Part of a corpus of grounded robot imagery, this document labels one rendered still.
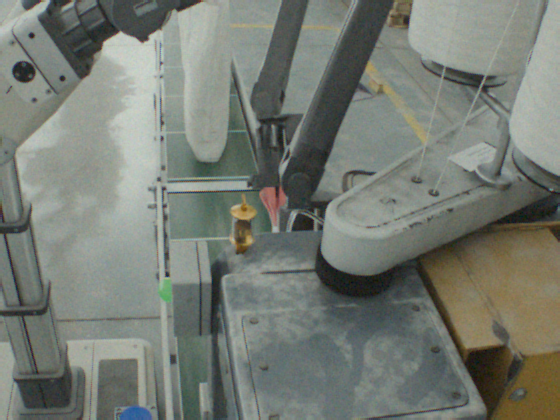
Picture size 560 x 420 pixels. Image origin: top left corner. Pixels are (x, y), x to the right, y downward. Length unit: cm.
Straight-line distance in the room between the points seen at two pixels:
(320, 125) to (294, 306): 36
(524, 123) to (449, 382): 26
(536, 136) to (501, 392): 28
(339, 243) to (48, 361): 124
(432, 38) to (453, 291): 30
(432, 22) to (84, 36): 49
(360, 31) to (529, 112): 40
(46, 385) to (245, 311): 124
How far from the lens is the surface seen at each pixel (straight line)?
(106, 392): 197
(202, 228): 236
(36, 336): 170
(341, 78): 93
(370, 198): 69
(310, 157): 94
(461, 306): 70
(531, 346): 70
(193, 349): 191
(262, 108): 127
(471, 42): 76
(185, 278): 70
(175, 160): 278
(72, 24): 93
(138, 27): 90
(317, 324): 64
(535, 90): 59
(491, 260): 79
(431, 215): 69
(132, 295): 265
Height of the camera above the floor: 179
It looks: 34 degrees down
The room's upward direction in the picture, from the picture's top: 5 degrees clockwise
